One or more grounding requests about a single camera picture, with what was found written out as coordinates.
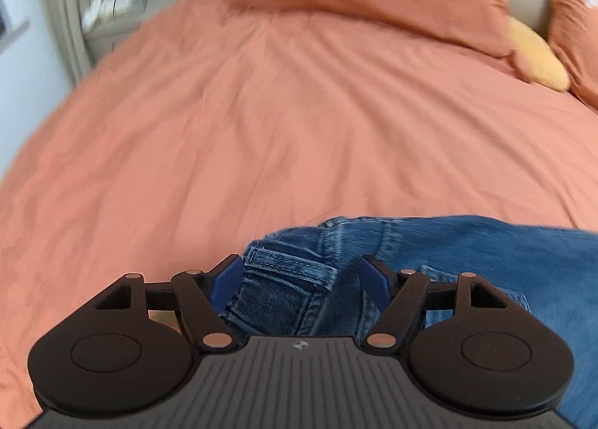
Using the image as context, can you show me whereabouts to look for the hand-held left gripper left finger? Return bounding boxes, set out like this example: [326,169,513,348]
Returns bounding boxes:
[87,254,244,355]

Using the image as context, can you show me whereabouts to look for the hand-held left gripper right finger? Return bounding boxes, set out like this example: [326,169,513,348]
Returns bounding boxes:
[359,255,528,358]

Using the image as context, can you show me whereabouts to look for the blue denim pants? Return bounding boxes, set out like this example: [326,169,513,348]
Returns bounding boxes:
[219,215,598,429]

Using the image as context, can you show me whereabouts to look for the orange bed cover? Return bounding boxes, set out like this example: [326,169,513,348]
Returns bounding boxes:
[0,0,598,429]

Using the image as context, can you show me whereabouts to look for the beige nightstand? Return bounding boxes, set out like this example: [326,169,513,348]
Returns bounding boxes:
[84,0,188,66]

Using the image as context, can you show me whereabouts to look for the yellow cushion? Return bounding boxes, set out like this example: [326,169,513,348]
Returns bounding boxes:
[507,15,572,92]

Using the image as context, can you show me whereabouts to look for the white crumpled cloth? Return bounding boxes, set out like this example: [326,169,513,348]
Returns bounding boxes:
[81,0,135,32]

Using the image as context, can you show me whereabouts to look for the white window sill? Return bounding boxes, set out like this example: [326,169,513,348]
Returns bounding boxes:
[0,20,30,57]

